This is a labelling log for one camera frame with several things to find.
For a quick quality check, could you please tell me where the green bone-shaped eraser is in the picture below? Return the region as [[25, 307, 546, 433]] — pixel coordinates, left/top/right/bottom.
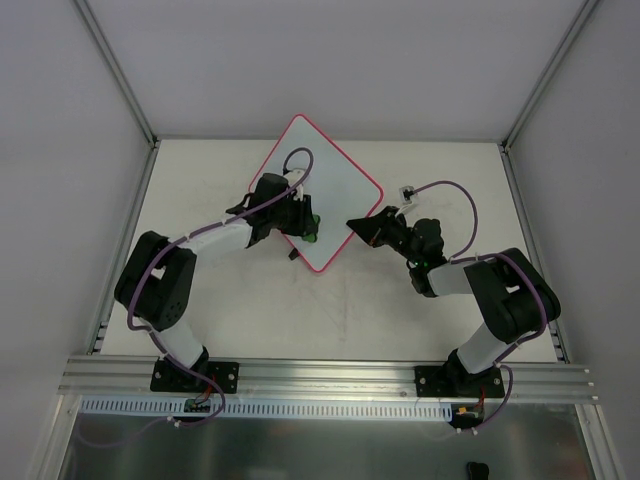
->
[[301, 214, 320, 243]]

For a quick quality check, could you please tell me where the pink framed whiteboard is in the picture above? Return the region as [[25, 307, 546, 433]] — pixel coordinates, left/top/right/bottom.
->
[[249, 114, 384, 273]]

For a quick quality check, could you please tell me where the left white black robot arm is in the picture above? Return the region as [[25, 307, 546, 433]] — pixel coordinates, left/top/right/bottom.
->
[[114, 169, 319, 390]]

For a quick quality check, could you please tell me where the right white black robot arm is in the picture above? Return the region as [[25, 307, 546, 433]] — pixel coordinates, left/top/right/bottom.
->
[[346, 207, 561, 396]]

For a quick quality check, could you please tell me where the black object bottom edge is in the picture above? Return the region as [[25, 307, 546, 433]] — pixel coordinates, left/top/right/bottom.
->
[[467, 462, 490, 480]]

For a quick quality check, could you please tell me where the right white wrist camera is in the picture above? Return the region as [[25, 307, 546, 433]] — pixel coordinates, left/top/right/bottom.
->
[[397, 186, 419, 215]]

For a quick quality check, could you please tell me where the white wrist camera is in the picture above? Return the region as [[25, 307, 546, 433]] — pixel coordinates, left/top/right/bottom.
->
[[284, 168, 306, 201], [397, 186, 419, 215]]

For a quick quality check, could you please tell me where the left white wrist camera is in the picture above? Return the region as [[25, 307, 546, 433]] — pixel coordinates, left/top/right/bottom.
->
[[284, 168, 306, 201]]

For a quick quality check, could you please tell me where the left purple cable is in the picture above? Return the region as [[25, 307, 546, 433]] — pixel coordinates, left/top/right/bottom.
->
[[128, 147, 316, 427]]

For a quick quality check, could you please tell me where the purple cable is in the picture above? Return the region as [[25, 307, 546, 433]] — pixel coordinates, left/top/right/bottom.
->
[[407, 180, 549, 435], [128, 147, 316, 427]]

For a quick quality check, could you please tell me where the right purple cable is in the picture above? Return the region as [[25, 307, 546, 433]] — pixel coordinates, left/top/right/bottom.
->
[[407, 180, 549, 435]]

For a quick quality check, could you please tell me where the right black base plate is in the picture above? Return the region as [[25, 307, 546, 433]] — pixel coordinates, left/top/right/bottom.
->
[[413, 365, 505, 399]]

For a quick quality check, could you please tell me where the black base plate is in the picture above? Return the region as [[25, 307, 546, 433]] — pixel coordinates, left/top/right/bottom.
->
[[413, 365, 505, 399], [149, 360, 240, 394]]

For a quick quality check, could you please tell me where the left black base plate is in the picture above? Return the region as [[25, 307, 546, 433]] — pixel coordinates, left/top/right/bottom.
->
[[149, 360, 240, 394]]

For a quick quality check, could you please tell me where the left aluminium frame post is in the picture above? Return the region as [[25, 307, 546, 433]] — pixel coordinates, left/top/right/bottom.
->
[[71, 0, 158, 148]]

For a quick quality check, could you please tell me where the aluminium frame post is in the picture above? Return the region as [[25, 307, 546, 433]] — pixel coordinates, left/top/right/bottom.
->
[[71, 0, 158, 148], [501, 0, 602, 153]]

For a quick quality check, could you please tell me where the aluminium mounting rail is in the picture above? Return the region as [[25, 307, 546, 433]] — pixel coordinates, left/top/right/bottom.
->
[[57, 355, 600, 404]]

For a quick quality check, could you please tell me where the white slotted cable duct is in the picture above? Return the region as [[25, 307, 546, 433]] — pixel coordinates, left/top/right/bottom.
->
[[79, 395, 453, 423]]

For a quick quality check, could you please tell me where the right aluminium frame post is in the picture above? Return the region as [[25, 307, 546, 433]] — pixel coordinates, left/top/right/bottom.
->
[[501, 0, 602, 153]]

